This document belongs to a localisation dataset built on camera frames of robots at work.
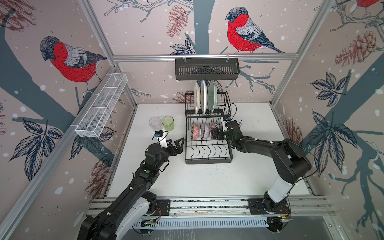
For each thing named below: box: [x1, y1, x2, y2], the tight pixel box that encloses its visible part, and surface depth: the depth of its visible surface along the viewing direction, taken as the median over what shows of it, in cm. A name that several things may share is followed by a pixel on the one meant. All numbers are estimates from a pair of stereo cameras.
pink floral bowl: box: [192, 123, 200, 140], surface depth 94 cm
